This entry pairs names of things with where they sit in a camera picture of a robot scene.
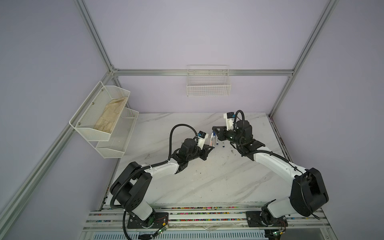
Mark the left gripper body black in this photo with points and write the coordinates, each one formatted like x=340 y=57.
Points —
x=198 y=153

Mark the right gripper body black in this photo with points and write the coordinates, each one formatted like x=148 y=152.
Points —
x=231 y=137

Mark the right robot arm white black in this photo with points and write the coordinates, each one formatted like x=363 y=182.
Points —
x=308 y=191

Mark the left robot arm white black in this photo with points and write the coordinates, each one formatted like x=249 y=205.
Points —
x=129 y=190

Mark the beige cloth in shelf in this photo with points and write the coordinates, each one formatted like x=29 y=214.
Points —
x=110 y=115

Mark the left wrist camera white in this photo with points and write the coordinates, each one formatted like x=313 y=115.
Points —
x=201 y=139

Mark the white wire wall basket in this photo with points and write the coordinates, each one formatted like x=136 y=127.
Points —
x=208 y=81

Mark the aluminium rail base frame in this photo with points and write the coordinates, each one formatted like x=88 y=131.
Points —
x=206 y=222

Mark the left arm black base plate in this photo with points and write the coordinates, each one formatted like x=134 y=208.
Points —
x=147 y=220

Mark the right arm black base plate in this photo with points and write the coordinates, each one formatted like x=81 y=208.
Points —
x=264 y=219

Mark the white mesh two-tier wall shelf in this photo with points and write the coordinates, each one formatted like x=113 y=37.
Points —
x=112 y=145

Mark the aluminium enclosure frame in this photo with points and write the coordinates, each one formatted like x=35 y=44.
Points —
x=21 y=198

